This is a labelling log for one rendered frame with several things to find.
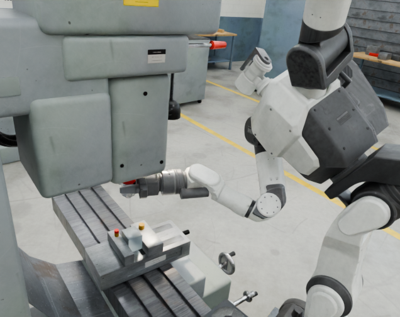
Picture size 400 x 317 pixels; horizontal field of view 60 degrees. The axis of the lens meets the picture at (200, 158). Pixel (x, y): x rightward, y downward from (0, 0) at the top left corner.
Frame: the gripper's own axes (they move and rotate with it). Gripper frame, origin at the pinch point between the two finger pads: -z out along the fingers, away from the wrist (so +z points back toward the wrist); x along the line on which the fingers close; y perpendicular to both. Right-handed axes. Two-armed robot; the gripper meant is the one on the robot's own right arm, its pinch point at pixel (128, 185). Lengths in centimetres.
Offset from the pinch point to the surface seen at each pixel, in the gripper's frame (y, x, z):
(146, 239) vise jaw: 20.6, 4.0, 5.7
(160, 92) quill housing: -33.5, 7.6, 8.4
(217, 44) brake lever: -46, 2, 26
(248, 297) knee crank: 73, -7, 57
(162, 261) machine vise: 29.7, 6.0, 11.2
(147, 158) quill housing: -14.2, 8.9, 4.9
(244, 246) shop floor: 125, -96, 99
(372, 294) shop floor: 126, -32, 171
